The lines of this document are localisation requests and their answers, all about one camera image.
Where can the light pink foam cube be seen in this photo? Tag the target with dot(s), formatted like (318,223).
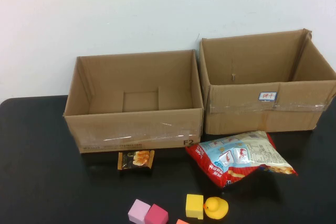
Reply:
(137,212)

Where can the dark red foam cube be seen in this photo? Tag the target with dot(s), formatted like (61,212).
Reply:
(156,214)

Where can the small dark snack packet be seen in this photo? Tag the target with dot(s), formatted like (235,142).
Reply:
(136,159)

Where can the red shrimp chips bag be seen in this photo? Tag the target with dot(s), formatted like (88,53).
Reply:
(236,155)

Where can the yellow foam cube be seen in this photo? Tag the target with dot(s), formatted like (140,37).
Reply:
(194,205)

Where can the orange foam cube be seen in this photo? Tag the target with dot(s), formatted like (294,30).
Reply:
(183,222)

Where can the cardboard box printed F2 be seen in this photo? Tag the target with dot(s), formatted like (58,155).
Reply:
(131,132)

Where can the yellow rubber duck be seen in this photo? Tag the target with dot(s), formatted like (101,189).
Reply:
(215,208)

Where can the cardboard box with white label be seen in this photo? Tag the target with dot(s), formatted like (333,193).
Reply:
(236,121)

